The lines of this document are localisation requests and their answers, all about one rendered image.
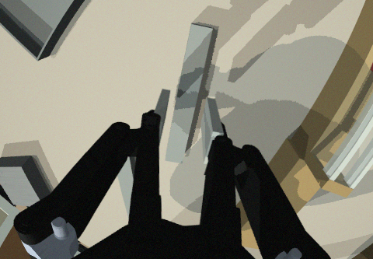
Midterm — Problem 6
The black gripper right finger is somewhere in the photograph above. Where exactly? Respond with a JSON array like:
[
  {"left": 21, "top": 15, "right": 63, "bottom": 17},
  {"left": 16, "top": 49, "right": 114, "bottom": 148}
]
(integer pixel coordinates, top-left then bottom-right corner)
[{"left": 200, "top": 97, "right": 331, "bottom": 259}]

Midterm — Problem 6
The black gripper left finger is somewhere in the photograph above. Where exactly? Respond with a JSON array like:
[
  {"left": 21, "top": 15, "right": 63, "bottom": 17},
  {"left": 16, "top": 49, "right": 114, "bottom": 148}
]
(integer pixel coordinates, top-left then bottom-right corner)
[{"left": 14, "top": 89, "right": 171, "bottom": 259}]

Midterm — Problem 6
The grey square stick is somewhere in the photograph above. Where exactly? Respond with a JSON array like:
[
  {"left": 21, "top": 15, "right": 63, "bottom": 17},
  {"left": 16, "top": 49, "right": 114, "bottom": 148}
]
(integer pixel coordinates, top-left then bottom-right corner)
[
  {"left": 165, "top": 23, "right": 213, "bottom": 163},
  {"left": 117, "top": 157, "right": 135, "bottom": 217}
]

